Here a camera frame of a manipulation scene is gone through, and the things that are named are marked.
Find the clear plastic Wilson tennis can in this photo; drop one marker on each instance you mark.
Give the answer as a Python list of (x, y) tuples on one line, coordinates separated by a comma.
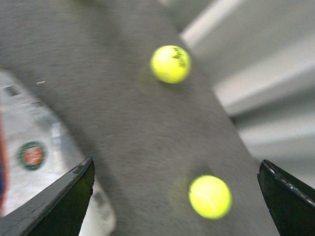
[(35, 151)]

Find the Roland Garros tennis ball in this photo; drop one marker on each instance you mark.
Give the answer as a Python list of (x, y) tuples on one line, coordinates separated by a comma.
[(170, 64)]

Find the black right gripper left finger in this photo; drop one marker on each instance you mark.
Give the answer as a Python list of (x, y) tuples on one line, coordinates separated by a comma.
[(58, 210)]

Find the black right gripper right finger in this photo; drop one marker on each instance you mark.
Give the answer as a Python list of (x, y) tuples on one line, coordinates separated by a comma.
[(290, 201)]

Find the plain tennis ball right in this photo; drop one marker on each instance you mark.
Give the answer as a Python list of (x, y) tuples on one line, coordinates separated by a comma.
[(210, 197)]

